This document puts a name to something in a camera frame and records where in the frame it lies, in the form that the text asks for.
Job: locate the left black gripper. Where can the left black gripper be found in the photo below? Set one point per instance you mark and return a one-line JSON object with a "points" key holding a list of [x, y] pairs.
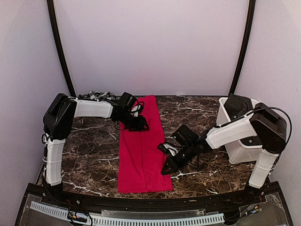
{"points": [[139, 125]]}

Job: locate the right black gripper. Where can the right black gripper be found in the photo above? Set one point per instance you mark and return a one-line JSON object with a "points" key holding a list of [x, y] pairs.
{"points": [[170, 162]]}

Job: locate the red garment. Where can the red garment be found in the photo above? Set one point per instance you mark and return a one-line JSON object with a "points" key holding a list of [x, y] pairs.
{"points": [[140, 160]]}

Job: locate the black white checkered shirt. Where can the black white checkered shirt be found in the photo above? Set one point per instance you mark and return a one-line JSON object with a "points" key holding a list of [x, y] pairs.
{"points": [[96, 96]]}

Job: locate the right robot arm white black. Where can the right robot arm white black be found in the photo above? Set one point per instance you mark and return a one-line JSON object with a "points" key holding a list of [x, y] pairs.
{"points": [[264, 129]]}

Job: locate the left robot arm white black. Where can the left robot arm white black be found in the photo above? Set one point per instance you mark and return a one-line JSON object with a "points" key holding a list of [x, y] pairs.
{"points": [[59, 117]]}

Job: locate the white plastic laundry bin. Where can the white plastic laundry bin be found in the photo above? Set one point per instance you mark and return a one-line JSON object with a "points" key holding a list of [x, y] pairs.
{"points": [[237, 152]]}

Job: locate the dark pinstriped button shirt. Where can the dark pinstriped button shirt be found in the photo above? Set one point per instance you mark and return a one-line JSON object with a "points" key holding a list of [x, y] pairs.
{"points": [[237, 106]]}

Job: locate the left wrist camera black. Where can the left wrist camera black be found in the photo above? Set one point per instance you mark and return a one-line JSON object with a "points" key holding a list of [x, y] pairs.
{"points": [[131, 104]]}

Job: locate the white slotted cable duct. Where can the white slotted cable duct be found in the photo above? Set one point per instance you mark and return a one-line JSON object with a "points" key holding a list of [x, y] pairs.
{"points": [[130, 218]]}

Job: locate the black front rail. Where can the black front rail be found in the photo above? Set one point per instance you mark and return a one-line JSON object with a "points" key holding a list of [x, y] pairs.
{"points": [[220, 202]]}

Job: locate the left black frame post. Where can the left black frame post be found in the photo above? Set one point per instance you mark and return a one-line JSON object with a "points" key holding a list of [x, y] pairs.
{"points": [[59, 47]]}

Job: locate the black frame post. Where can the black frame post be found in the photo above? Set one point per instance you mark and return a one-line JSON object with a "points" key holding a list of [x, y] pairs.
{"points": [[244, 46], [59, 47]]}

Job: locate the right black frame post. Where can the right black frame post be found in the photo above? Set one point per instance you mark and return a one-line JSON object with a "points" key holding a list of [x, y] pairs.
{"points": [[244, 46]]}

